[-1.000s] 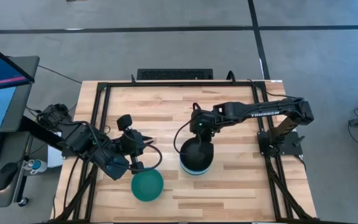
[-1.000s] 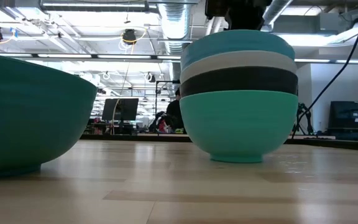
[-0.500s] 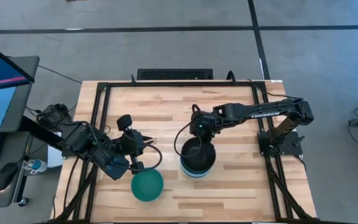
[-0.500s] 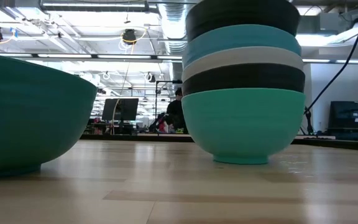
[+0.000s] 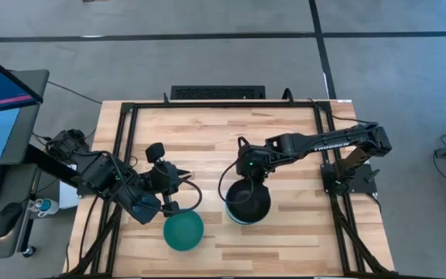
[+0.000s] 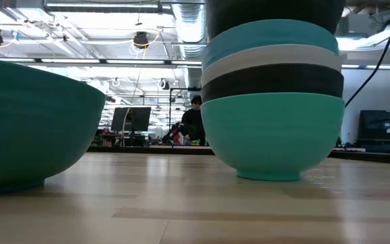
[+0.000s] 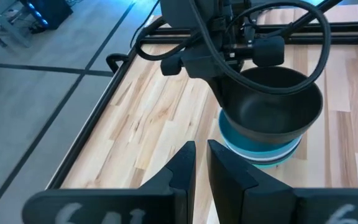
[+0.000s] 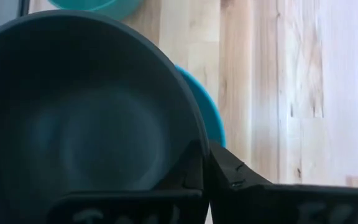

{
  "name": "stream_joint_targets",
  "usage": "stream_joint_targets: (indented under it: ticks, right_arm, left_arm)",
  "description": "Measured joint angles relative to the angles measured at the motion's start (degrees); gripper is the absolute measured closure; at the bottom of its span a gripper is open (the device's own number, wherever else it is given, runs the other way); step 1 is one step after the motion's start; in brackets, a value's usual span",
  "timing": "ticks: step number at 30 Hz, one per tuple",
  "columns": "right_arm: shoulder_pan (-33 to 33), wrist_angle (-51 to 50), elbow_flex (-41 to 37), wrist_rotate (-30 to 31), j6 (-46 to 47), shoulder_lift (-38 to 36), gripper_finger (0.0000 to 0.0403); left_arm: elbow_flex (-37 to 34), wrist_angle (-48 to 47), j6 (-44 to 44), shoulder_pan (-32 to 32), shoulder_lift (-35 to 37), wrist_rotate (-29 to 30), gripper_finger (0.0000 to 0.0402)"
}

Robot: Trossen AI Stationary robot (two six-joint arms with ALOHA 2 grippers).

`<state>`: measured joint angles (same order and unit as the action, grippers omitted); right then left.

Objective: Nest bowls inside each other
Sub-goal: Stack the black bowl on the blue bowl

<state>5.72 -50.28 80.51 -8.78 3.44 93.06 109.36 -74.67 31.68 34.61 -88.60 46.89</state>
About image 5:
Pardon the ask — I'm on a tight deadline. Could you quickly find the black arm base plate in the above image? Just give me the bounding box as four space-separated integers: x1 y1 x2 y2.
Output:
321 162 378 195

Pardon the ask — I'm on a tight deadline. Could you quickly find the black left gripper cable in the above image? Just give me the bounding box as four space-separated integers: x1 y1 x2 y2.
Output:
168 176 204 216

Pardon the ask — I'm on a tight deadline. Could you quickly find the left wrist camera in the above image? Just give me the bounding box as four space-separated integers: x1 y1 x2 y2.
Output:
129 191 163 226

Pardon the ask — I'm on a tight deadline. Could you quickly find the blue bowl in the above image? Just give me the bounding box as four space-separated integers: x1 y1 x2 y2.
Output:
225 208 253 226

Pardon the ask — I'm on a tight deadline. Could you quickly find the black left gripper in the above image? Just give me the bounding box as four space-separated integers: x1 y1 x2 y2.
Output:
145 142 191 216

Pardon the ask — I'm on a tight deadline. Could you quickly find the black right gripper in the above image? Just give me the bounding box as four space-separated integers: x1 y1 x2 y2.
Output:
235 146 276 190

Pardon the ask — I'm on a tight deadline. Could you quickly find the black keyboard at table edge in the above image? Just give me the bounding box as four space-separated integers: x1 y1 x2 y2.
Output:
170 84 266 101

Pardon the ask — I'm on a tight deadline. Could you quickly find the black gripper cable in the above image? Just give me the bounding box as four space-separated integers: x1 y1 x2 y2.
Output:
168 176 204 216
218 136 256 205

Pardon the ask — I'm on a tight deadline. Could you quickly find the grey desk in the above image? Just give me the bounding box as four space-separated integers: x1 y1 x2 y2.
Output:
0 69 50 260

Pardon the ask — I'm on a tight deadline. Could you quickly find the white bottle blue cap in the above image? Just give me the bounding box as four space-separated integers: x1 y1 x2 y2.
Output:
28 198 60 218

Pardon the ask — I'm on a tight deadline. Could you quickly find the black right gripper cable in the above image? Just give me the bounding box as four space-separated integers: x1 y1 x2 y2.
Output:
218 136 256 205

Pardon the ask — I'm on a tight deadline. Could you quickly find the dark teal bowl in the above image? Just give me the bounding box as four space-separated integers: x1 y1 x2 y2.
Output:
163 210 205 252

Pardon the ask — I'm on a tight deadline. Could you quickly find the black bowl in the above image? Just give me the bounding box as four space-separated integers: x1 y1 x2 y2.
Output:
225 178 272 225

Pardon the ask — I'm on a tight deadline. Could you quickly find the black aluminium table frame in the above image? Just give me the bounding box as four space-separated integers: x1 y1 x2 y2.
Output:
63 99 393 279

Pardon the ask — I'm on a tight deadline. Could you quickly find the black computer mouse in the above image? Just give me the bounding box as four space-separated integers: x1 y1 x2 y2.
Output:
0 201 23 238

